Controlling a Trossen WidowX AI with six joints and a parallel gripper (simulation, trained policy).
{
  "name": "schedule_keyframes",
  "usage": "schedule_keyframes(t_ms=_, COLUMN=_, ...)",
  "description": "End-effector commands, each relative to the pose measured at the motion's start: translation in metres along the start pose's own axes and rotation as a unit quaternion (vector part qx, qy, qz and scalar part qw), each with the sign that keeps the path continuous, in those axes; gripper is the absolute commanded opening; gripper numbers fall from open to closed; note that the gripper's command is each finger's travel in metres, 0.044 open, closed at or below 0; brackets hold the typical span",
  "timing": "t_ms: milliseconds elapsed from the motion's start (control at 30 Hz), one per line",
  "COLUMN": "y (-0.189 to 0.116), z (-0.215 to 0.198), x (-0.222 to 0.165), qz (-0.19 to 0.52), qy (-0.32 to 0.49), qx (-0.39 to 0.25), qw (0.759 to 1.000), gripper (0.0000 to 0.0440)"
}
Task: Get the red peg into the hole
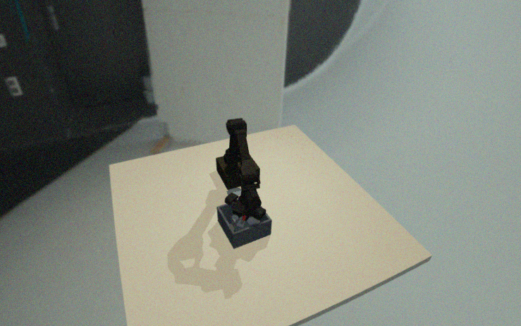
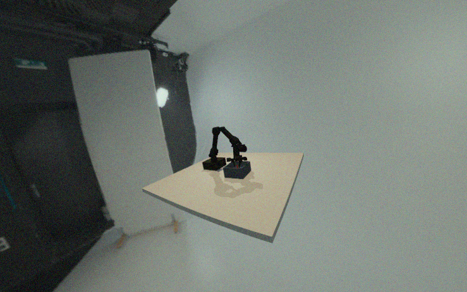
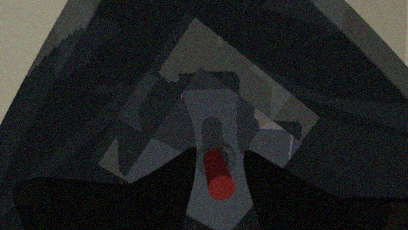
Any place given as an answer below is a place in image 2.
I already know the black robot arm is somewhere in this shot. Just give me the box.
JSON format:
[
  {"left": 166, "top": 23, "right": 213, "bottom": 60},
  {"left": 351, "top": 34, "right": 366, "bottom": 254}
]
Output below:
[{"left": 209, "top": 126, "right": 247, "bottom": 162}]

